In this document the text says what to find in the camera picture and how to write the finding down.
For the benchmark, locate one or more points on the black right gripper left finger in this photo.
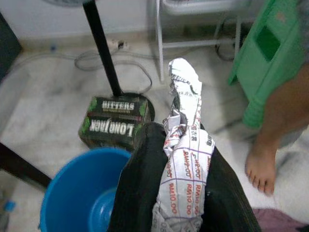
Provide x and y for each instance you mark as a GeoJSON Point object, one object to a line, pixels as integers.
{"type": "Point", "coordinates": [137, 181]}

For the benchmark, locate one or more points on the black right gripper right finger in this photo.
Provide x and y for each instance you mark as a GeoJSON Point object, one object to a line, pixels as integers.
{"type": "Point", "coordinates": [227, 200]}

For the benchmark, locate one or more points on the printed paper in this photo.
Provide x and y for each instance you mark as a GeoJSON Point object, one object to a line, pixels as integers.
{"type": "Point", "coordinates": [186, 169]}

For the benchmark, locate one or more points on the black green Long Jack box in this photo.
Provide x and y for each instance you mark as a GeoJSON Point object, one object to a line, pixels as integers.
{"type": "Point", "coordinates": [113, 120]}

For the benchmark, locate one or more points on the blue plastic bucket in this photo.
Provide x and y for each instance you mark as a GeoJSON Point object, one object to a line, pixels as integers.
{"type": "Point", "coordinates": [72, 188]}

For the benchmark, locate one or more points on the person's bare leg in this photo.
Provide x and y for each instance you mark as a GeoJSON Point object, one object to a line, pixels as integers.
{"type": "Point", "coordinates": [277, 116]}

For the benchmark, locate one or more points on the black furniture leg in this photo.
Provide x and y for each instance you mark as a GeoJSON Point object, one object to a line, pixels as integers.
{"type": "Point", "coordinates": [24, 164]}

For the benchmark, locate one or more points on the green plastic stool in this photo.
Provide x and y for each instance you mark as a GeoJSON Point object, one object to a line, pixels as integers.
{"type": "Point", "coordinates": [265, 79]}

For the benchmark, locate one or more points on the small blue object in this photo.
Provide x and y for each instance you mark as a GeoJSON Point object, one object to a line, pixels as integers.
{"type": "Point", "coordinates": [9, 206]}

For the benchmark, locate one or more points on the white metal rack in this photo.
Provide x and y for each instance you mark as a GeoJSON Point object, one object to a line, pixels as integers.
{"type": "Point", "coordinates": [160, 48]}

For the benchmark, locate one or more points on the black fan stand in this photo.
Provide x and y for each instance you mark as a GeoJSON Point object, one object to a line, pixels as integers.
{"type": "Point", "coordinates": [101, 48]}

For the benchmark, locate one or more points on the white power strip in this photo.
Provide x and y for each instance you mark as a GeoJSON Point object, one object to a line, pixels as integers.
{"type": "Point", "coordinates": [118, 44]}

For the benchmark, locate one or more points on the black cabinet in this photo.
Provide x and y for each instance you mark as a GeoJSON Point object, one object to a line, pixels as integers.
{"type": "Point", "coordinates": [9, 48]}

